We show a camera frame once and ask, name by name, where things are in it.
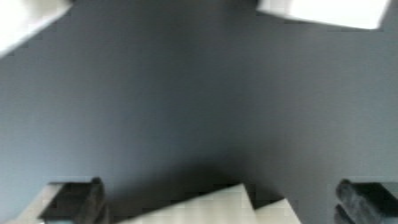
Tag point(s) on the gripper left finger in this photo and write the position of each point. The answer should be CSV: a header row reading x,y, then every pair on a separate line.
x,y
69,203

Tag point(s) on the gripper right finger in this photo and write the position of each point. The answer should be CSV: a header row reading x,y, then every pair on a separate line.
x,y
368,203

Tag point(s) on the white square table top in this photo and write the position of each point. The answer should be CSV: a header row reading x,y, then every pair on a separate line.
x,y
220,208

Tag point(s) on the white leg far left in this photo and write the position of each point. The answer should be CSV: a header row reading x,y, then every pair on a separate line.
x,y
27,16

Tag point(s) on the white leg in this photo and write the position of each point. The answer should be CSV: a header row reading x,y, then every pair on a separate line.
x,y
348,13
27,16

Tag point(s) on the white leg centre left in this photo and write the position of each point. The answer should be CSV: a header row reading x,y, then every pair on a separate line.
x,y
348,13

